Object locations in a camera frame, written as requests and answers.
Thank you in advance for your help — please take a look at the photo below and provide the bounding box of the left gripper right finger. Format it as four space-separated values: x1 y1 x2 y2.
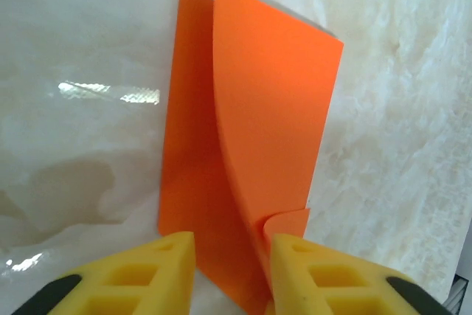
265 232 449 315

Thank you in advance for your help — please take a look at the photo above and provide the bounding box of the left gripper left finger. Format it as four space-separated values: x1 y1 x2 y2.
14 231 196 315

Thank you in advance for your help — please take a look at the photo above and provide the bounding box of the orange paper sheet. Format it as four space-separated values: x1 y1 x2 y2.
157 0 345 311

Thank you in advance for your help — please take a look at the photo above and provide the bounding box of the aluminium side rail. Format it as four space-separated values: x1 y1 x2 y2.
447 273 472 311

